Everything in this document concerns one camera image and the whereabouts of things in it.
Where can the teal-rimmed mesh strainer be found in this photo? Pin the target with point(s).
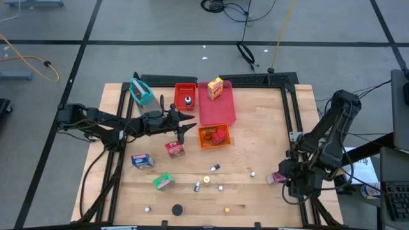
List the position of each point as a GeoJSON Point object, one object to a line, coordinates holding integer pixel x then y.
{"type": "Point", "coordinates": [145, 97]}

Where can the small grey bottle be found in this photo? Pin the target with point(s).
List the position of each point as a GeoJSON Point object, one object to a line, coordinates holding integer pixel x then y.
{"type": "Point", "coordinates": [197, 186]}

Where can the red small box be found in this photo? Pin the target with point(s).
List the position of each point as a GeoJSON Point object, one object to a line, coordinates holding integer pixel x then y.
{"type": "Point", "coordinates": [219, 136]}

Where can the grey-blue floor bar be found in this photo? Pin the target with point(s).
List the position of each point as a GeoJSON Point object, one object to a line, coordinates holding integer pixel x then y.
{"type": "Point", "coordinates": [32, 3]}
{"type": "Point", "coordinates": [16, 75]}

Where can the red mesh plastic basket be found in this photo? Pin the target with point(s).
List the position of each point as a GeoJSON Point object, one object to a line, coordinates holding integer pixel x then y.
{"type": "Point", "coordinates": [180, 92]}

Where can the black round disc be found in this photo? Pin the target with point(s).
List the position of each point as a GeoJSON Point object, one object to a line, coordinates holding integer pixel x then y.
{"type": "Point", "coordinates": [177, 210]}

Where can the blue snack box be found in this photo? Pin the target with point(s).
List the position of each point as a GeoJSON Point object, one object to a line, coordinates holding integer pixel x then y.
{"type": "Point", "coordinates": [142, 161]}

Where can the pink plastic tray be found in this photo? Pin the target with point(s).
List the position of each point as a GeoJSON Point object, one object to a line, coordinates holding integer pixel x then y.
{"type": "Point", "coordinates": [217, 111]}

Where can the yellow pops cereal box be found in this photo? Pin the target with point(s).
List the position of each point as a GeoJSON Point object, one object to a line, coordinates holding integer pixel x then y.
{"type": "Point", "coordinates": [215, 89]}

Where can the small white ball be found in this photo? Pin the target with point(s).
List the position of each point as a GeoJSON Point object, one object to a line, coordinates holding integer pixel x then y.
{"type": "Point", "coordinates": [147, 209]}

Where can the small yellow-capped bottle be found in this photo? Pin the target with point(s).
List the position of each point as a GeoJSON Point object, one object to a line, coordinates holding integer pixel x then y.
{"type": "Point", "coordinates": [206, 179]}

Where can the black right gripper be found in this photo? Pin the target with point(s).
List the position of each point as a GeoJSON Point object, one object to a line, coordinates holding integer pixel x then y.
{"type": "Point", "coordinates": [303, 180]}

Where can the short black ridged panel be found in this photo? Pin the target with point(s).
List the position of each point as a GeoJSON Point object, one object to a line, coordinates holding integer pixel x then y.
{"type": "Point", "coordinates": [169, 79]}

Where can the black keyboard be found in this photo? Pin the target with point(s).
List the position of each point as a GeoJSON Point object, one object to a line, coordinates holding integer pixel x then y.
{"type": "Point", "coordinates": [397, 201]}

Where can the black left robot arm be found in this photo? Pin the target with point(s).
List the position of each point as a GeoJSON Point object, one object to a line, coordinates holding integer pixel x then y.
{"type": "Point", "coordinates": [102, 121]}

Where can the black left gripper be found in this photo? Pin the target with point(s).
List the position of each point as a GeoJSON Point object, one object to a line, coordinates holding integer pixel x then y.
{"type": "Point", "coordinates": [159, 121]}

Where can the red snack box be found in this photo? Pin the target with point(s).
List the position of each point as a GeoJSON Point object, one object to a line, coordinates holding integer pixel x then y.
{"type": "Point", "coordinates": [174, 149]}

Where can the grey monitor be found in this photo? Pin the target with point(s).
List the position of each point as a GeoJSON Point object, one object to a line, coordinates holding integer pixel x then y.
{"type": "Point", "coordinates": [401, 108]}

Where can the long black perforated panel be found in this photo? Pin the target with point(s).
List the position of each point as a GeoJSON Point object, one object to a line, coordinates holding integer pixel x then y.
{"type": "Point", "coordinates": [255, 78]}

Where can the pink snack box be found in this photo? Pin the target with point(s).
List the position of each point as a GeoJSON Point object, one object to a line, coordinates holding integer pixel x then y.
{"type": "Point", "coordinates": [273, 178]}

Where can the small dark dropper bottle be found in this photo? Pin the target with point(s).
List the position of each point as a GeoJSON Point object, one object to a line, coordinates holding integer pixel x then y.
{"type": "Point", "coordinates": [215, 167]}

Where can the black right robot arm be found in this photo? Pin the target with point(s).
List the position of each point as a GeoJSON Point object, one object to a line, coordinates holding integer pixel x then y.
{"type": "Point", "coordinates": [335, 121]}

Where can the black caster foot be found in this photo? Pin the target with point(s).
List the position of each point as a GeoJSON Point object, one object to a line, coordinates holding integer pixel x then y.
{"type": "Point", "coordinates": [4, 107]}

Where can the green snack box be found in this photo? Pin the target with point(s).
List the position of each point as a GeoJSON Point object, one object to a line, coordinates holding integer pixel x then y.
{"type": "Point", "coordinates": [163, 181]}

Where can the orange plastic basket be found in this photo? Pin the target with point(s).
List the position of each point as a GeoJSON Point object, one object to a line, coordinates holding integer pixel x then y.
{"type": "Point", "coordinates": [204, 145]}

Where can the white paper sheet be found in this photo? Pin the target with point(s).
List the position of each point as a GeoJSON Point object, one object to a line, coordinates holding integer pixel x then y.
{"type": "Point", "coordinates": [364, 169]}

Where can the brown snack wrapper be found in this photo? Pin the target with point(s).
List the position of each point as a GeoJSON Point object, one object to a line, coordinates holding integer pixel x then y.
{"type": "Point", "coordinates": [207, 134]}

